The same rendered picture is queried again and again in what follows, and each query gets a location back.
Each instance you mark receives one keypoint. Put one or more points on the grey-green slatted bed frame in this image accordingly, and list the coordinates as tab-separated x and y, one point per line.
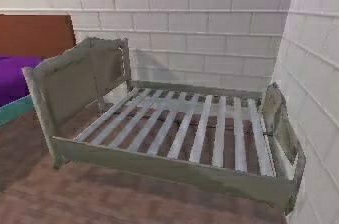
163	166

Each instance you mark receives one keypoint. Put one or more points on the brown wooden headboard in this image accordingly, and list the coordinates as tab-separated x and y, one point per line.
27	35

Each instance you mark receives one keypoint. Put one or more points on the purple bed with teal frame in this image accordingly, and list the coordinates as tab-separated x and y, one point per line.
0	80

